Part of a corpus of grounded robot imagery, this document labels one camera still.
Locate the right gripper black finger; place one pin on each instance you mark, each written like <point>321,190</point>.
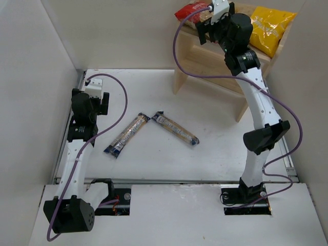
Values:
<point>231,8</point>
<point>202,30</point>

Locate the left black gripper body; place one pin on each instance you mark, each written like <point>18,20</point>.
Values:
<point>104,103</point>

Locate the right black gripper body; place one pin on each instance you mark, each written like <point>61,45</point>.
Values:
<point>205,31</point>

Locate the red clear pasta bag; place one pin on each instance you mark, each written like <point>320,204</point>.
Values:
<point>191,7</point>

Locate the blue spaghetti packet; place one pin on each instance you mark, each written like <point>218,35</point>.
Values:
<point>117,145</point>
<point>175,128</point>

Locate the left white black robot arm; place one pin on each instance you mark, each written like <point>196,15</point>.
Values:
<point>73,206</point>

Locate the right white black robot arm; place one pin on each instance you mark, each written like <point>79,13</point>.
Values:
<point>232,31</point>

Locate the wooden two-tier shelf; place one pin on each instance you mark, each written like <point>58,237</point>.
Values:
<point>201,60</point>

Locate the solid yellow pasta bag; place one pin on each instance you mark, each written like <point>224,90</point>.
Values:
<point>269,26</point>

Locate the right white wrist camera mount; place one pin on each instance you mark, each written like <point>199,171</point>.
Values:
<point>218,8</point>

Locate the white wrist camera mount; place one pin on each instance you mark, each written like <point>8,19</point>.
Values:
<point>218,8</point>
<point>93,87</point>

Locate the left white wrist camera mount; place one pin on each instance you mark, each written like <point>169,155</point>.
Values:
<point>93,87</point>

